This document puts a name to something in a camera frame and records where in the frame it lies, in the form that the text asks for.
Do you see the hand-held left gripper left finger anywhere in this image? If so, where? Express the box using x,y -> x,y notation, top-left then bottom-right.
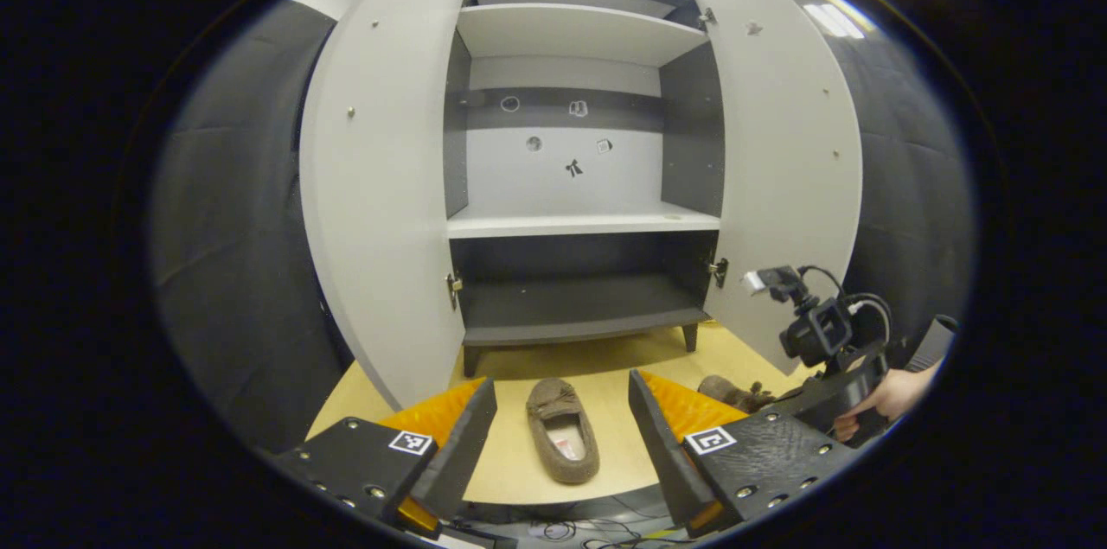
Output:
277,378 -> 499,538

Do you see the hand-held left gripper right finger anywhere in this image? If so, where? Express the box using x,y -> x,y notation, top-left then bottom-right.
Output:
627,369 -> 866,537

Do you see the brown suede shoe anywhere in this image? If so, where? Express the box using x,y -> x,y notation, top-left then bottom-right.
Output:
697,374 -> 779,414
526,378 -> 601,485

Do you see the white cabinet door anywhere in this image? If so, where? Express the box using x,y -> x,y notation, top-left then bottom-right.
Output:
699,0 -> 864,377
298,0 -> 474,412

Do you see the wooden floor platform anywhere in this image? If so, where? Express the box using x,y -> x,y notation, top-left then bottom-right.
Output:
307,320 -> 824,507

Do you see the black backdrop cloth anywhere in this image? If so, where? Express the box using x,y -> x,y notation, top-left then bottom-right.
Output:
149,0 -> 978,455

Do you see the small ceiling light panel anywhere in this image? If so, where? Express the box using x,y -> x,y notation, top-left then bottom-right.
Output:
804,3 -> 866,41

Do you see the tangle of black cables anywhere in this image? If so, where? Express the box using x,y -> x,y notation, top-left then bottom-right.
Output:
519,517 -> 686,549

